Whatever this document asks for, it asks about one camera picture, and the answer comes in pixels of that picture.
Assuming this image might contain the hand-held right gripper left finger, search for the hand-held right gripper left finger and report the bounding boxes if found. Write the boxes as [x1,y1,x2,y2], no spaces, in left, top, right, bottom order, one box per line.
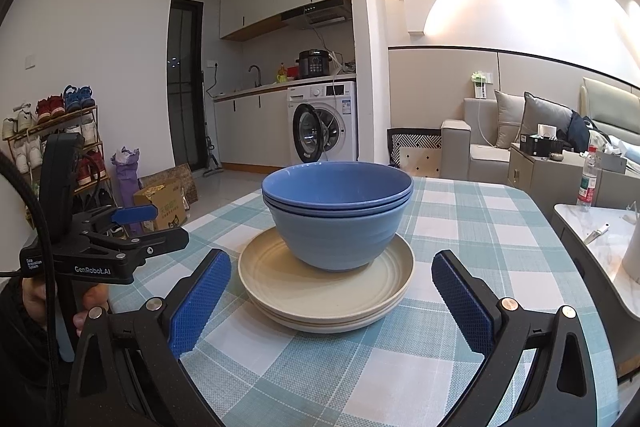
[66,248,232,427]

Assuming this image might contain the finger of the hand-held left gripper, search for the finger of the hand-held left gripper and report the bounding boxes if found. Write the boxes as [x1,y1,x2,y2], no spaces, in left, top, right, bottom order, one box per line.
[82,227,190,266]
[75,204,160,238]

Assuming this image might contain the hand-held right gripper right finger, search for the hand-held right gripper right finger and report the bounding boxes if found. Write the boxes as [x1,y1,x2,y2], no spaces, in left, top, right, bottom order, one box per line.
[431,249,598,427]

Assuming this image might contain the cream plate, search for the cream plate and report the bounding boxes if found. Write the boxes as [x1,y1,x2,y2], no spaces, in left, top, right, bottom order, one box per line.
[242,279,413,327]
[238,227,416,317]
[250,292,408,334]

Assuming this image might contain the blue bowl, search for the blue bowl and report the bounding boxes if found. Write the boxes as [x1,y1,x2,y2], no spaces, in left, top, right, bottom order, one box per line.
[261,162,414,205]
[263,194,413,215]
[267,202,408,271]

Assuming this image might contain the person's left forearm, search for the person's left forearm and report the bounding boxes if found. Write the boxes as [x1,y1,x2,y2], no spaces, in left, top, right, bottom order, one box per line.
[0,277,68,427]

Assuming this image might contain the person's left hand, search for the person's left hand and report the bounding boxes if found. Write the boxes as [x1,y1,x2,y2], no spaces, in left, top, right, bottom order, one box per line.
[20,279,111,339]

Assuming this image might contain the cardboard box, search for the cardboard box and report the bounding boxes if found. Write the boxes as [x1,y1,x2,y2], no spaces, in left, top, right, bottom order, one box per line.
[133,178,188,232]

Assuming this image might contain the purple bag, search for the purple bag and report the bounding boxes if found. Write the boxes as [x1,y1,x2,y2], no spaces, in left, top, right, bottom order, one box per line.
[111,147,143,210]

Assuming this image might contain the shiny patterned bag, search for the shiny patterned bag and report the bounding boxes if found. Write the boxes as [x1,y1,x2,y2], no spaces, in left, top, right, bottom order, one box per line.
[139,163,199,212]

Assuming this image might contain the shoe rack with shoes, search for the shoe rack with shoes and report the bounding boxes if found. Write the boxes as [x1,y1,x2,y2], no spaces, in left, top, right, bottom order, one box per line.
[0,84,111,238]

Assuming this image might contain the stick floor mop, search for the stick floor mop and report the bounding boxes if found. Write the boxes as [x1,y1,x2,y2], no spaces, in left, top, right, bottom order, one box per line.
[200,69,223,178]

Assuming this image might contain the dark glass door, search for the dark glass door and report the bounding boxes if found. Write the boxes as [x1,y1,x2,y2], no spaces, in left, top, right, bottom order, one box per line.
[167,0,205,170]

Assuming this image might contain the white lower kitchen cabinets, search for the white lower kitchen cabinets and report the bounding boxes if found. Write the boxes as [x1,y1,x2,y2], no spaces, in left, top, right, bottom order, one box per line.
[214,88,291,168]

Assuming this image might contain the grey storage cabinet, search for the grey storage cabinet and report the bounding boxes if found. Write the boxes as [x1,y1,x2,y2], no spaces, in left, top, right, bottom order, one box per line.
[592,167,632,208]
[508,143,588,208]

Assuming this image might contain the grey sofa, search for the grey sofa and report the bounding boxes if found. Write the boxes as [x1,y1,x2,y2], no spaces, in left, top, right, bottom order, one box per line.
[440,97,526,185]

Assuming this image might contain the marble side table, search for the marble side table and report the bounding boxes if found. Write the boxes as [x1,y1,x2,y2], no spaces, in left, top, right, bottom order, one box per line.
[551,203,640,378]

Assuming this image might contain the clear water bottle red label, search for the clear water bottle red label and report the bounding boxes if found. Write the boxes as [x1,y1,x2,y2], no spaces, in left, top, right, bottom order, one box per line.
[576,146,599,212]

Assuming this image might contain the black box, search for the black box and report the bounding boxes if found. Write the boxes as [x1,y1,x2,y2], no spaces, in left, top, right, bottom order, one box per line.
[519,133,566,158]

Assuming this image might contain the white electric kettle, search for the white electric kettle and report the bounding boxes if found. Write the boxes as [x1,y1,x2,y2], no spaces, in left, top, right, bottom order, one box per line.
[620,227,640,285]

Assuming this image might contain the light grey cushion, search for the light grey cushion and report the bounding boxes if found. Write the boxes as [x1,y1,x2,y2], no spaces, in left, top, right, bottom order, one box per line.
[494,89,528,148]

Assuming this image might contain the grey tissue box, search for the grey tissue box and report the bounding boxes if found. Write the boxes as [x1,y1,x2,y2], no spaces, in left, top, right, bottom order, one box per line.
[597,152,627,174]

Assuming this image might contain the dark blue jacket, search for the dark blue jacket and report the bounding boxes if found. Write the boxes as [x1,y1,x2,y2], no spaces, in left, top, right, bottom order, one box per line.
[562,112,598,152]

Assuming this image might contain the dark grey cushion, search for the dark grey cushion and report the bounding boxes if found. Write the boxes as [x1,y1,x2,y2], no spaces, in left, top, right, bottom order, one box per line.
[519,91,573,142]

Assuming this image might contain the white washing machine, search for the white washing machine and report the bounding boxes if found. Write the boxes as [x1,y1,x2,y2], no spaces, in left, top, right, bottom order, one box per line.
[286,81,358,165]

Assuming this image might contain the black pressure cooker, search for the black pressure cooker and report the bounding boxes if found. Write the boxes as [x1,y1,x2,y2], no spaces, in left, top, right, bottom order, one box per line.
[296,49,332,78]

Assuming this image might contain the range hood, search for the range hood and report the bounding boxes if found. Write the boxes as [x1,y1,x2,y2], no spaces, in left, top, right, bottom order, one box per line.
[281,0,353,30]

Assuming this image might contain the white handled knife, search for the white handled knife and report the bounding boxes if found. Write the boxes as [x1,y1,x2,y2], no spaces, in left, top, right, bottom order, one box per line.
[582,222,610,244]

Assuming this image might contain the white green wall device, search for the white green wall device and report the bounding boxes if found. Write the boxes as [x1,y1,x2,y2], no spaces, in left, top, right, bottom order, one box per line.
[470,71,496,100]

